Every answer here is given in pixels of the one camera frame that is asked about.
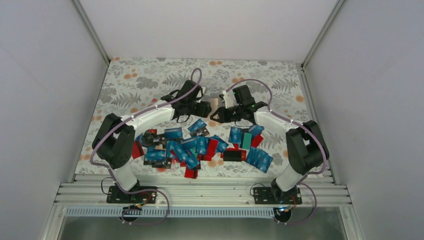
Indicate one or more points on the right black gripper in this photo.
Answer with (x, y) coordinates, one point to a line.
(223, 118)

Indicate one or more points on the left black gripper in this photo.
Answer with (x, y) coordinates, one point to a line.
(203, 111)

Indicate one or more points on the beige leather card holder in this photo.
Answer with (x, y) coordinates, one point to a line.
(214, 104)

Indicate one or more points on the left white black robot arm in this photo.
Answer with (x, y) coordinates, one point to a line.
(113, 143)

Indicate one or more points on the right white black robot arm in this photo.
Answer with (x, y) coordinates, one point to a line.
(305, 144)

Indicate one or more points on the blue card upper centre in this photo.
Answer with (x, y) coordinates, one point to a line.
(197, 125)

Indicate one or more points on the blue card upper right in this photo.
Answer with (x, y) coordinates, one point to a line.
(235, 135)

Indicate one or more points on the green card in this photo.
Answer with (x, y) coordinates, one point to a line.
(246, 140)

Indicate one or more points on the blue card stack right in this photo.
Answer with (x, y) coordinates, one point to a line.
(259, 159)

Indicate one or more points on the black VIP card left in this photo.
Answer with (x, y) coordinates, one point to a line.
(150, 140)

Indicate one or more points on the blue card left lower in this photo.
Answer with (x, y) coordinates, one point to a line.
(154, 155)

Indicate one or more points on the red card bottom centre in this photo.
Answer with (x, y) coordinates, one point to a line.
(191, 173)

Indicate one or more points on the floral patterned table mat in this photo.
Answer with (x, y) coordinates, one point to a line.
(133, 83)

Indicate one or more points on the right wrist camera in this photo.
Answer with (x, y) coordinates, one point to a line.
(228, 99)

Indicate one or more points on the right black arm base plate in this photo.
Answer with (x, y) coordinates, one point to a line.
(272, 196)

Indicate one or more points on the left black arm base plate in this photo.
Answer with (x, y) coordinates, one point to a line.
(116, 196)

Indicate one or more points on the aluminium rail frame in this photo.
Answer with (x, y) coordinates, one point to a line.
(203, 191)

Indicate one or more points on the grey slotted cable duct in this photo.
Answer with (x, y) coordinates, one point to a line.
(172, 212)

